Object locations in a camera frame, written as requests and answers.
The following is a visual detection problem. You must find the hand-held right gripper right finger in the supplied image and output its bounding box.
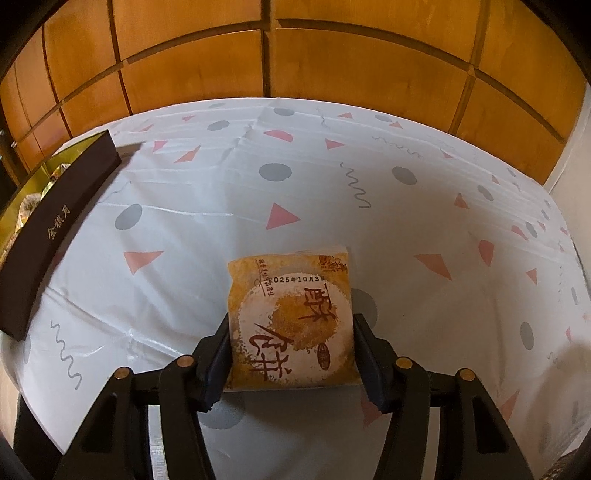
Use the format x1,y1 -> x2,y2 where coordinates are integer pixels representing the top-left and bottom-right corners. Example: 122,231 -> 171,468
353,314 -> 536,480

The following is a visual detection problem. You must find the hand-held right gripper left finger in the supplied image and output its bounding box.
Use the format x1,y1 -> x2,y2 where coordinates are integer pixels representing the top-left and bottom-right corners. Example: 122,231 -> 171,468
51,314 -> 232,480

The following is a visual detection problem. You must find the orange brown pastry packet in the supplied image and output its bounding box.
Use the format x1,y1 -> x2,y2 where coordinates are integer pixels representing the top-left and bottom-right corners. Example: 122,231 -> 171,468
227,247 -> 363,392

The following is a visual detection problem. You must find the gold tin box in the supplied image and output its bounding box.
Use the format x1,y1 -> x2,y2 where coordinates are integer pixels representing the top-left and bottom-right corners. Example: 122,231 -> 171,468
0,130 -> 122,341

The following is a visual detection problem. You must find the round silver snack packet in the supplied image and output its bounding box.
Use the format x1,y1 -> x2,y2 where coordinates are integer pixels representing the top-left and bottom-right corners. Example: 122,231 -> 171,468
16,191 -> 44,227

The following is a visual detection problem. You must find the patterned plastic tablecloth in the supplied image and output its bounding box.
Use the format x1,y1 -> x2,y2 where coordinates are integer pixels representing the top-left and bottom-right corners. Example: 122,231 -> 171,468
0,97 -> 591,480

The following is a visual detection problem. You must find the brown woven mesh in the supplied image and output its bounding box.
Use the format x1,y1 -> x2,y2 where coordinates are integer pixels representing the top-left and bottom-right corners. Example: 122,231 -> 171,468
540,455 -> 585,480

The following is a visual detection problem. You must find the wooden wardrobe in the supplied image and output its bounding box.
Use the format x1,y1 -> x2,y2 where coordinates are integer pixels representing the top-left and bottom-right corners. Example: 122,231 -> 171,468
0,0 -> 587,190

